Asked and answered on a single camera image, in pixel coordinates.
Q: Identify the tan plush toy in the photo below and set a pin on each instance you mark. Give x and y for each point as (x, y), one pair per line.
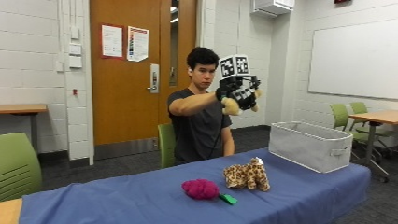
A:
(231, 106)

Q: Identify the white marker cube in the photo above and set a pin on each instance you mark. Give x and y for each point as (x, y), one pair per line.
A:
(235, 66)

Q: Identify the the person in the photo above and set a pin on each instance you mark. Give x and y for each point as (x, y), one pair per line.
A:
(199, 121)

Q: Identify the grey fabric storage bin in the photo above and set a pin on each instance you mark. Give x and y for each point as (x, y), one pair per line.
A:
(311, 146)

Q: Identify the green chair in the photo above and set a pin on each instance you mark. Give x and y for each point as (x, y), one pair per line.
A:
(167, 144)
(16, 165)
(344, 119)
(365, 116)

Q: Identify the leopard print plush toy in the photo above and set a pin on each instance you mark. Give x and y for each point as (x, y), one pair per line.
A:
(248, 175)

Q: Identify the whiteboard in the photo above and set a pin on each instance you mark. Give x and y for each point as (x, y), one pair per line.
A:
(354, 60)

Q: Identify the wooden door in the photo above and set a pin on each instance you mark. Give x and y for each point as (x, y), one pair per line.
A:
(124, 71)

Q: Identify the colourful paper poster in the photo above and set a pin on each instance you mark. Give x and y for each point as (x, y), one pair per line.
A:
(137, 43)

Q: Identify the magenta plush flower toy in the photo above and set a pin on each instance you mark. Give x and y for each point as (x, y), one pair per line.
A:
(200, 188)

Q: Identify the wooden side table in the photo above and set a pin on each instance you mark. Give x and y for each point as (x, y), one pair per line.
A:
(23, 109)
(374, 121)

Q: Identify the blue tablecloth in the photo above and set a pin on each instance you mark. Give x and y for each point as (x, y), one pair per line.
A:
(195, 196)

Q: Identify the white paper notice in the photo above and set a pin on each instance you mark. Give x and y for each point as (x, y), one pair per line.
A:
(112, 41)

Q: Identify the white wall unit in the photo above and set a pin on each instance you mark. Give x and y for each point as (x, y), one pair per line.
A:
(272, 6)

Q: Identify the white wall switch box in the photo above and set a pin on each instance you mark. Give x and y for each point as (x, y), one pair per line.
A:
(75, 49)
(75, 62)

